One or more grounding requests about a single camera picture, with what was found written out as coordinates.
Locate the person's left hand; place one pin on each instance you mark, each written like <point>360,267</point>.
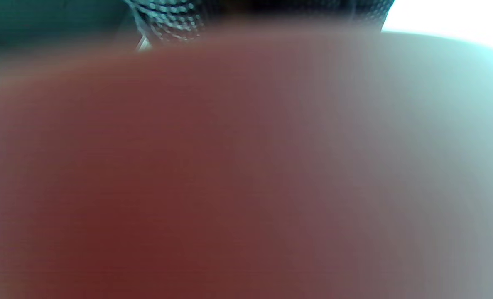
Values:
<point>271,8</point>

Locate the pink salad bowl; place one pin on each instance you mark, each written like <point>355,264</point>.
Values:
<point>229,174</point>

